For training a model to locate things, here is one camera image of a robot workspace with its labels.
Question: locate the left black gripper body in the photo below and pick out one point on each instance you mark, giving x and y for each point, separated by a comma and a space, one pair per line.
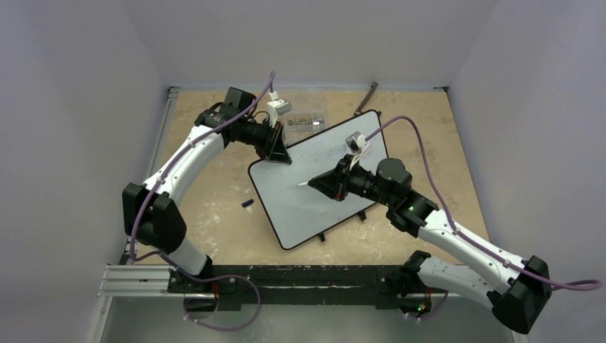
263, 136

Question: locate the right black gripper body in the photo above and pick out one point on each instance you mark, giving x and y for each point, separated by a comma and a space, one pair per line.
341, 177

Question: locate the white whiteboard black frame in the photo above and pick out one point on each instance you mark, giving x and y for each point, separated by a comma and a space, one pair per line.
298, 214

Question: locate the blue marker cap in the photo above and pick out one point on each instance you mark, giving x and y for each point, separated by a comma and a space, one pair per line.
247, 203

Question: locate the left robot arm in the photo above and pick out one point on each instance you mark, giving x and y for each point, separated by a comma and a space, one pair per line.
151, 209

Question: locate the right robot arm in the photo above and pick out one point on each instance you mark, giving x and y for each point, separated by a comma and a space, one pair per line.
512, 287

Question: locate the clear plastic screw box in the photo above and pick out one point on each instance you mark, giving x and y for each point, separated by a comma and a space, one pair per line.
307, 114

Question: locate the black metal allen key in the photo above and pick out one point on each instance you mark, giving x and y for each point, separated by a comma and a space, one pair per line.
366, 98

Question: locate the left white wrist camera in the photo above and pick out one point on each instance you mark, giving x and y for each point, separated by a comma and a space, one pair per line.
275, 108

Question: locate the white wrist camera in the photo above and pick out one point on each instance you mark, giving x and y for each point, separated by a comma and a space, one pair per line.
358, 145
275, 108

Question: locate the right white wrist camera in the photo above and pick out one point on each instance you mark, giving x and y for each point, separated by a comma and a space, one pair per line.
358, 145

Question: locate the aluminium rail frame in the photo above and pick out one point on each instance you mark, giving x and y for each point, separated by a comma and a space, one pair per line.
120, 280

